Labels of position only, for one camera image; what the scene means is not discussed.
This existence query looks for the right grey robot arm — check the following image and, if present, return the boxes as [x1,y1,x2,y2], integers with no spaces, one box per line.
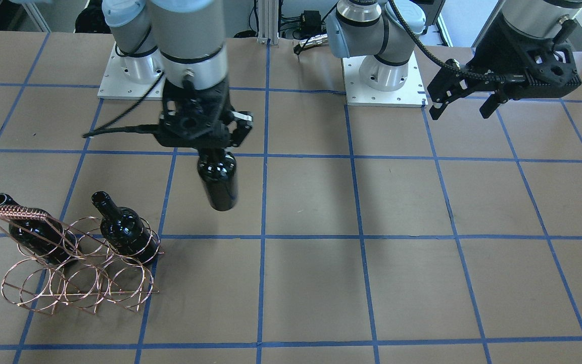
[94,1,253,150]

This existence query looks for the copper wire wine basket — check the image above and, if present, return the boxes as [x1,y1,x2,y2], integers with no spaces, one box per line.
[0,206,159,315]

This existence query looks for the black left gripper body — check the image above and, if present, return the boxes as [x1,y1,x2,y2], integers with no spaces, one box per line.
[466,14,582,99]

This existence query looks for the aluminium frame post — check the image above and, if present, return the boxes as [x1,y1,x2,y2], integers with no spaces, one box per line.
[256,0,279,46]

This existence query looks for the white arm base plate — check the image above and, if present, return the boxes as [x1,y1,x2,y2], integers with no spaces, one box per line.
[97,44,164,101]

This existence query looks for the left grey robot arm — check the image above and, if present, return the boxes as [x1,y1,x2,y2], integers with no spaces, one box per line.
[326,1,582,120]

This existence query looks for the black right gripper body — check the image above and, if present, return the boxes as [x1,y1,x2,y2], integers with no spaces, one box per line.
[159,80,234,150]

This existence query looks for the dark wine bottle carried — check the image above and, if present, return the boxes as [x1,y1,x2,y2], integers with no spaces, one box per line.
[197,148,238,211]

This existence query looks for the dark wine bottle in basket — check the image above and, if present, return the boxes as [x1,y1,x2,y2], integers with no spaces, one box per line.
[91,191,157,266]

